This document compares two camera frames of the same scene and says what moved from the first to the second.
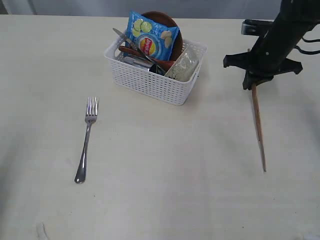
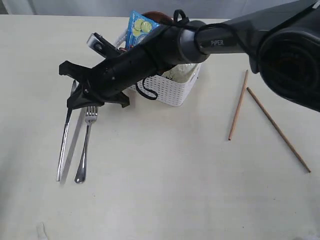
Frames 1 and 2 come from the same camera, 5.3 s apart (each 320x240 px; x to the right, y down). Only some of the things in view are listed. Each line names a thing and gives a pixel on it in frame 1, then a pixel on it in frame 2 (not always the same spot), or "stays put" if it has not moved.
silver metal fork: (91, 115) stays put
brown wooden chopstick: (254, 91) -> (276, 125)
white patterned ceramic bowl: (183, 68) stays put
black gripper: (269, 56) -> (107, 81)
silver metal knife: (122, 35) -> (75, 84)
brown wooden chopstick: (255, 92) -> (238, 105)
